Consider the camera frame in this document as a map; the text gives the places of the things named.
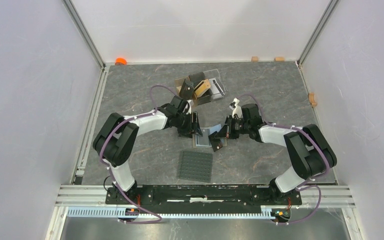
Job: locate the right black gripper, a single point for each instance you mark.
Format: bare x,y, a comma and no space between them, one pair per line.
229,122

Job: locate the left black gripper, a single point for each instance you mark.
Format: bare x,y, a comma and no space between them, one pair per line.
192,128

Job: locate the grey blue card holder wallet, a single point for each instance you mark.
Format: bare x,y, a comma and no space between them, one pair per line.
211,128

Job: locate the clear card stand tray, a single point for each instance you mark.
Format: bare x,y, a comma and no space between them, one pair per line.
214,73

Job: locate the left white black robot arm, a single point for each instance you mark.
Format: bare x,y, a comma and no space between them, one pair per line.
115,140

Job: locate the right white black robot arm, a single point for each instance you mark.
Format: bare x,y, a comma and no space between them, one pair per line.
309,152

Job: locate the white striped card stack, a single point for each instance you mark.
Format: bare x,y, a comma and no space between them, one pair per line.
216,89

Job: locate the gold card stack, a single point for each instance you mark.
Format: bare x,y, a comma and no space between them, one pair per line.
202,87

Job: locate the dark grey studded baseplate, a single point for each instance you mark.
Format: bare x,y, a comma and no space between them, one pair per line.
195,166

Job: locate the left small wooden block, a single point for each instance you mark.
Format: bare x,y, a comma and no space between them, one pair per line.
254,59

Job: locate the small wooden block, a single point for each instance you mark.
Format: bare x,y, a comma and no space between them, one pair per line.
254,59
279,59

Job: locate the right small wooden block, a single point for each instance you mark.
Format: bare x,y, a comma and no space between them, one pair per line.
279,59

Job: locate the curved wooden piece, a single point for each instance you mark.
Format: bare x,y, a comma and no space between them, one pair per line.
312,99

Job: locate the orange round cap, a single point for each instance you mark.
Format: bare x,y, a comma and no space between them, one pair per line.
120,61

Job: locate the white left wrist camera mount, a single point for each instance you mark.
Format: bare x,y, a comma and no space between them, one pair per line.
188,107

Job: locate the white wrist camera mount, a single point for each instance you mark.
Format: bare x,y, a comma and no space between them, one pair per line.
188,107
236,109

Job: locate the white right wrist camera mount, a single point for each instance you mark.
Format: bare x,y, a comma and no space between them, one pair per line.
236,109

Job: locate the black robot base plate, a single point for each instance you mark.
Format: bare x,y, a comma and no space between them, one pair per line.
204,198

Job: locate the slotted cable duct strip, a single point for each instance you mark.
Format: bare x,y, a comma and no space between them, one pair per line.
123,213

